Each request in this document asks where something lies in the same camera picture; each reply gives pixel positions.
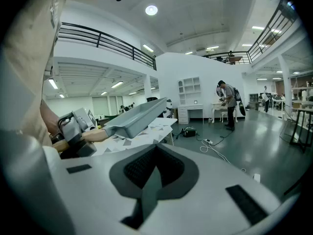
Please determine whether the black cable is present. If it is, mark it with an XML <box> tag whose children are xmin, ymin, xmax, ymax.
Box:
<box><xmin>197</xmin><ymin>127</ymin><xmax>234</xmax><ymax>146</ymax></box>

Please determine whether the white and black robot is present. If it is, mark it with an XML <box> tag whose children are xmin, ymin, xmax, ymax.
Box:
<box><xmin>162</xmin><ymin>98</ymin><xmax>175</xmax><ymax>118</ymax></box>

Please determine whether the triangle patterned tablecloth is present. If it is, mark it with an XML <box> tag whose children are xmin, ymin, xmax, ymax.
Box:
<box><xmin>92</xmin><ymin>117</ymin><xmax>178</xmax><ymax>156</ymax></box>

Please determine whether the white dressing table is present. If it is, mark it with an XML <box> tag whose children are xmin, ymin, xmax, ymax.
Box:
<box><xmin>210</xmin><ymin>102</ymin><xmax>239</xmax><ymax>124</ymax></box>

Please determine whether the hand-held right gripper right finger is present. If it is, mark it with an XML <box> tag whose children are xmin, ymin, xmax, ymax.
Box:
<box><xmin>139</xmin><ymin>143</ymin><xmax>282</xmax><ymax>235</ymax></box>

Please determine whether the black balcony railing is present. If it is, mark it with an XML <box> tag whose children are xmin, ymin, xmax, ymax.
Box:
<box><xmin>57</xmin><ymin>22</ymin><xmax>157</xmax><ymax>71</ymax></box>
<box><xmin>202</xmin><ymin>0</ymin><xmax>298</xmax><ymax>65</ymax></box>

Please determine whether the black metal frame table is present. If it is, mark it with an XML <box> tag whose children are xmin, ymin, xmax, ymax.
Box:
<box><xmin>280</xmin><ymin>106</ymin><xmax>313</xmax><ymax>154</ymax></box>

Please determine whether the square grey frying pan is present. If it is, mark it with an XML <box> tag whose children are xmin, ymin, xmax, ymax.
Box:
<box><xmin>52</xmin><ymin>97</ymin><xmax>168</xmax><ymax>154</ymax></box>

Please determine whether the white desk with hutch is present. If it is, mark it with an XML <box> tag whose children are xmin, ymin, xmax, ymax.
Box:
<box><xmin>177</xmin><ymin>76</ymin><xmax>204</xmax><ymax>125</ymax></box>

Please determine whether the black and green bag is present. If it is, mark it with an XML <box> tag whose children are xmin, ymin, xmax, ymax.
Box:
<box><xmin>180</xmin><ymin>126</ymin><xmax>198</xmax><ymax>138</ymax></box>

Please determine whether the person's beige shirt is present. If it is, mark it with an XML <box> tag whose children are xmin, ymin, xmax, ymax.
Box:
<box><xmin>0</xmin><ymin>0</ymin><xmax>72</xmax><ymax>151</ymax></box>

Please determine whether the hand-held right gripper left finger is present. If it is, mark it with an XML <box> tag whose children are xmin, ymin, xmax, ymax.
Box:
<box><xmin>43</xmin><ymin>143</ymin><xmax>157</xmax><ymax>235</ymax></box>

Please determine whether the person's left forearm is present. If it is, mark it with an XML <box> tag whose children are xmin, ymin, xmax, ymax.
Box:
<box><xmin>40</xmin><ymin>99</ymin><xmax>62</xmax><ymax>144</ymax></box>

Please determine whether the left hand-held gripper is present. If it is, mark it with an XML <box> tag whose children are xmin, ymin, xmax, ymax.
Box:
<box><xmin>57</xmin><ymin>107</ymin><xmax>98</xmax><ymax>158</ymax></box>

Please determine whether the white cable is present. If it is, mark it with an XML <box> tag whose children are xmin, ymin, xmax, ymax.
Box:
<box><xmin>200</xmin><ymin>141</ymin><xmax>246</xmax><ymax>173</ymax></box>

